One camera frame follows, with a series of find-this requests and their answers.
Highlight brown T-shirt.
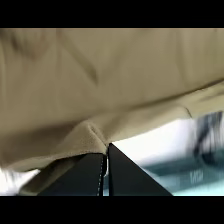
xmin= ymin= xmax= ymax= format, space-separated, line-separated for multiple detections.
xmin=0 ymin=28 xmax=224 ymax=197

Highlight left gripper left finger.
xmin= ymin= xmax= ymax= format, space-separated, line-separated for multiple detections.
xmin=37 ymin=152 xmax=107 ymax=197

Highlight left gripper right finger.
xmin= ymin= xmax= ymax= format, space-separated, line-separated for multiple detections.
xmin=107 ymin=142 xmax=173 ymax=197

